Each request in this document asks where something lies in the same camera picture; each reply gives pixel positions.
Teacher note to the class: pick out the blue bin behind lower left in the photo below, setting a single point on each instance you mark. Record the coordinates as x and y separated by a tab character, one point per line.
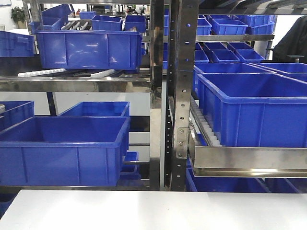
98	109

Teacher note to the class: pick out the blue bin behind right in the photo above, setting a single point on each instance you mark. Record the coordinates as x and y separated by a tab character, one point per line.
200	68

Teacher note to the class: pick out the large blue bin lower left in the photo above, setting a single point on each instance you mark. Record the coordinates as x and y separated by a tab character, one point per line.
64	151

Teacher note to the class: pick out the large blue bin upper left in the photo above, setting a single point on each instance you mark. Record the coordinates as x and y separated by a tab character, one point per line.
75	49

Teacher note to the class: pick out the steel shelf rack frame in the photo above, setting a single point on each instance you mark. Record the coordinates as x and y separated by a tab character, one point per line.
183	15

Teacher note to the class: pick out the steel front shelf rail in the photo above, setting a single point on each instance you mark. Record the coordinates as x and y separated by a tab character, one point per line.
249	162

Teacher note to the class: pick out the large blue bin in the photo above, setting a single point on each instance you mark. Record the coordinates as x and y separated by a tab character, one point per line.
75	49
64	151

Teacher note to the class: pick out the large blue bin right shelf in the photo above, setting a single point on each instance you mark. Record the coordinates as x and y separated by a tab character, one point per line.
255	110

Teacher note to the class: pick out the blue bin far left edge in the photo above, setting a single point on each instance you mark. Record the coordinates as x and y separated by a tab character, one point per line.
16	45

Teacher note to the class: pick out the white roller track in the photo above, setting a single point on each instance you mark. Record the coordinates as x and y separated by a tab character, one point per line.
203	126

